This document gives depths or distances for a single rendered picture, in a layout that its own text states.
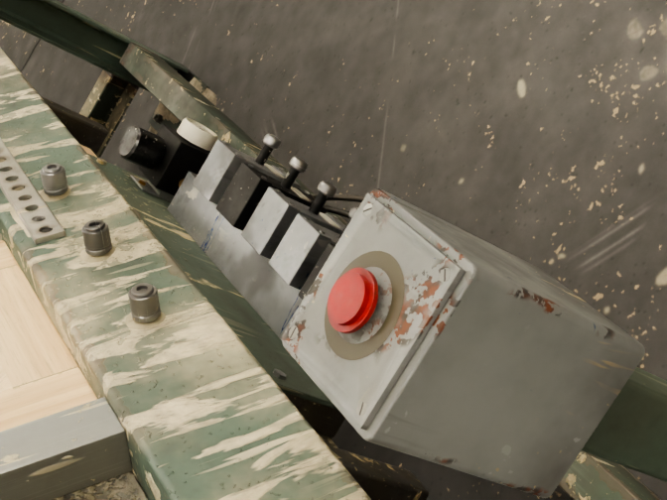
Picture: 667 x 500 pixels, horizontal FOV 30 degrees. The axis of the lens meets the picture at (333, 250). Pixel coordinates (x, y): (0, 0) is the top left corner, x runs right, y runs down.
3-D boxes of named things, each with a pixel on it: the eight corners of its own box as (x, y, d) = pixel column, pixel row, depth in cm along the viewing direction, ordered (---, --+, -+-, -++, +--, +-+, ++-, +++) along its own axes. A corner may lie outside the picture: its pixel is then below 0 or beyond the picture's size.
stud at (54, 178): (71, 194, 126) (66, 168, 124) (48, 200, 125) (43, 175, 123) (65, 185, 128) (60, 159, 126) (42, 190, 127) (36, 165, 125)
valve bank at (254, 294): (553, 323, 111) (359, 234, 96) (468, 454, 113) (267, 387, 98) (306, 126, 150) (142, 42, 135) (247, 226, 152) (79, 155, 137)
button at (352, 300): (405, 295, 73) (379, 284, 71) (369, 352, 73) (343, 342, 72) (372, 265, 76) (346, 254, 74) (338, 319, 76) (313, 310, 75)
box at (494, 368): (658, 353, 79) (470, 264, 68) (557, 505, 81) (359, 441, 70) (548, 271, 89) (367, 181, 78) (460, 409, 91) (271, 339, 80)
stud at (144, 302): (166, 320, 105) (161, 291, 103) (138, 329, 104) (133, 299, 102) (155, 307, 107) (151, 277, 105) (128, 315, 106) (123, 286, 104)
